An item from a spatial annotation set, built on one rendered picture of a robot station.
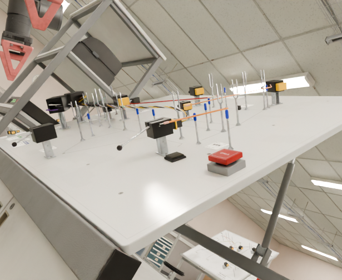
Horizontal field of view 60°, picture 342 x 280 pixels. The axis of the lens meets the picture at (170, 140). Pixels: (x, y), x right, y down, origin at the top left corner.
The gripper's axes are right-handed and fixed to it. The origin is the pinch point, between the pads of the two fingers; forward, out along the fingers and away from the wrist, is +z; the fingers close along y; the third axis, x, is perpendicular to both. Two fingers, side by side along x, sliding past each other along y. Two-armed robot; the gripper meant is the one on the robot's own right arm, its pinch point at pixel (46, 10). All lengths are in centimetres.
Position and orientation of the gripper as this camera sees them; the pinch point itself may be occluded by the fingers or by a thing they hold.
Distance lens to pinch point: 39.0
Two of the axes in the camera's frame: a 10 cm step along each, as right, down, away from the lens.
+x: -8.4, -1.1, -5.3
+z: -1.2, 9.9, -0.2
